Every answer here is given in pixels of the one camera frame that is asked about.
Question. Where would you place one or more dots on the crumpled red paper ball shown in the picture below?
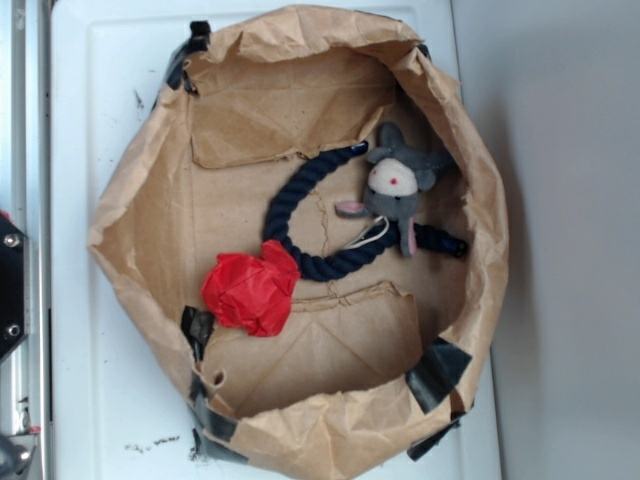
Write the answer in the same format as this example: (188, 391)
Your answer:
(252, 293)

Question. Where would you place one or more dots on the grey plush mouse toy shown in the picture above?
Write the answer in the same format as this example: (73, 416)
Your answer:
(399, 173)

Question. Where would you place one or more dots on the brown paper bag tray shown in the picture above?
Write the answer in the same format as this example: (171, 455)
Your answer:
(251, 134)

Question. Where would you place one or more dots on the white plastic tray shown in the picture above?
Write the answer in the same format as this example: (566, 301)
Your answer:
(116, 414)

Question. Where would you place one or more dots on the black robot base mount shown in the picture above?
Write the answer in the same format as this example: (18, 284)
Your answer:
(12, 286)

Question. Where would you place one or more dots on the metal frame rail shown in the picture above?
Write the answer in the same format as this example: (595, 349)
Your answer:
(26, 432)

